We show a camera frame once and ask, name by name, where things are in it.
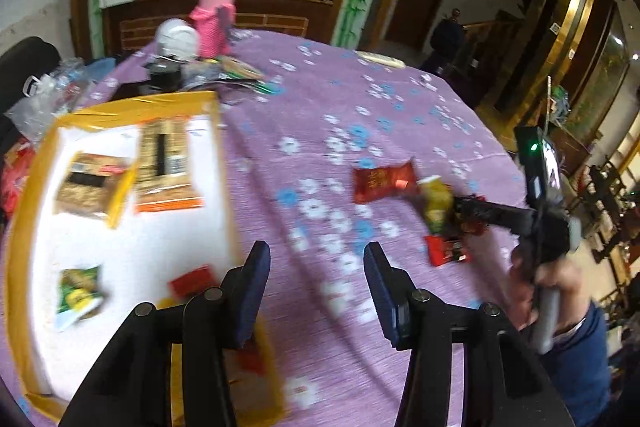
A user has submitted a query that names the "yellow green snack packet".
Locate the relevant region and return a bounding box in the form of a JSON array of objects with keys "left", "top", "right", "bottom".
[{"left": 418, "top": 176, "right": 454, "bottom": 234}]

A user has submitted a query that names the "red black snack packet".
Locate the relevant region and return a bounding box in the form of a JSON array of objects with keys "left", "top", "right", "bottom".
[{"left": 424, "top": 235, "right": 471, "bottom": 267}]

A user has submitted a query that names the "green yellow pea snack bag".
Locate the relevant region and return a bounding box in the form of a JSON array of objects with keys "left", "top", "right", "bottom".
[{"left": 54, "top": 265, "right": 104, "bottom": 331}]

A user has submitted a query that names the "dark red foil snack pack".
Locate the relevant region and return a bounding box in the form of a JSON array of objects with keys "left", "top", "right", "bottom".
[{"left": 352, "top": 160, "right": 419, "bottom": 205}]

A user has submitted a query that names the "yellow-edged cracker pack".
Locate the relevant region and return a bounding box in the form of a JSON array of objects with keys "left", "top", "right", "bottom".
[{"left": 54, "top": 153, "right": 136, "bottom": 230}]

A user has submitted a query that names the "orange-edged cracker pack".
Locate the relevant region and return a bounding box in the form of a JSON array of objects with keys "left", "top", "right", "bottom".
[{"left": 134, "top": 116, "right": 204, "bottom": 213}]

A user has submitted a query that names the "right hand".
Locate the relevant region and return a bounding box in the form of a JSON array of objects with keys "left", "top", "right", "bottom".
[{"left": 506, "top": 245, "right": 590, "bottom": 334}]

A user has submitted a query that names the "purple floral tablecloth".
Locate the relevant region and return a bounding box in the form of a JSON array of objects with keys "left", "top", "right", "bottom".
[{"left": 0, "top": 28, "right": 551, "bottom": 427}]

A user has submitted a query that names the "white remote control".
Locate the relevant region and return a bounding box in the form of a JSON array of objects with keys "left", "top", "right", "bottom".
[{"left": 356, "top": 51, "right": 406, "bottom": 69}]

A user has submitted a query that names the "person in black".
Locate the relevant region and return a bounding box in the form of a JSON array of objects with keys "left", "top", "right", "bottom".
[{"left": 422, "top": 8, "right": 465, "bottom": 75}]

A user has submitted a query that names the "yellow taped foam box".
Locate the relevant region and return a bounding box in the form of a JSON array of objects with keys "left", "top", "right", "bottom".
[{"left": 4, "top": 92, "right": 284, "bottom": 426}]

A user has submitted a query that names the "red plastic bag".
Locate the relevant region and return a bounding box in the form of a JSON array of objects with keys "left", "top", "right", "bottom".
[{"left": 1, "top": 136, "right": 36, "bottom": 218}]

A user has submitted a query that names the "clear plastic bag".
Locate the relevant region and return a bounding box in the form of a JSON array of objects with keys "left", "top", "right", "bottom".
[{"left": 4, "top": 57, "right": 93, "bottom": 146}]

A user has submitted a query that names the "black small box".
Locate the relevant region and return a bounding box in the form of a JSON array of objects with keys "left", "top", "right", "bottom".
[{"left": 144, "top": 58, "right": 182, "bottom": 93}]

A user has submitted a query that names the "pink sleeved water bottle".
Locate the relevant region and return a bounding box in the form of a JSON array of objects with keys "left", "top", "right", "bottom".
[{"left": 190, "top": 0, "right": 236, "bottom": 58}]

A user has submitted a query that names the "black sofa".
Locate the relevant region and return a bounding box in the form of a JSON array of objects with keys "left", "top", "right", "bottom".
[{"left": 0, "top": 37, "right": 61, "bottom": 156}]

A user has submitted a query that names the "white round device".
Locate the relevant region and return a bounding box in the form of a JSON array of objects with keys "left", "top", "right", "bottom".
[{"left": 154, "top": 18, "right": 200, "bottom": 62}]

